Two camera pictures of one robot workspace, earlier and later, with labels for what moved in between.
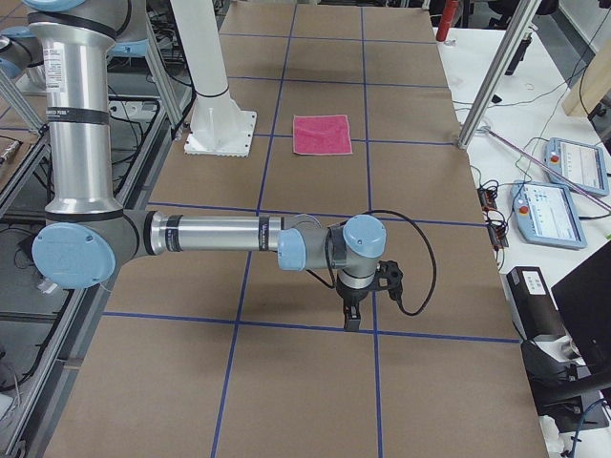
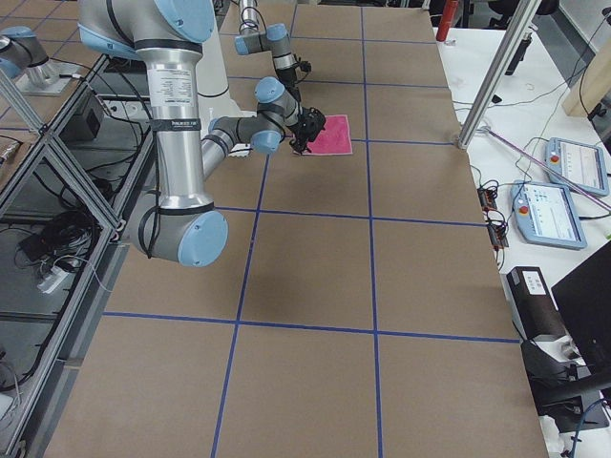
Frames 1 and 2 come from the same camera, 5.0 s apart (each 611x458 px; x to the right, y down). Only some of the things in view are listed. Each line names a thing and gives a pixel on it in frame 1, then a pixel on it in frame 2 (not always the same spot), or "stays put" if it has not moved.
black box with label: x=533 y=304 stays put
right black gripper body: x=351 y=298 → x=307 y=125
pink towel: x=322 y=135 stays put
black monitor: x=584 y=299 stays put
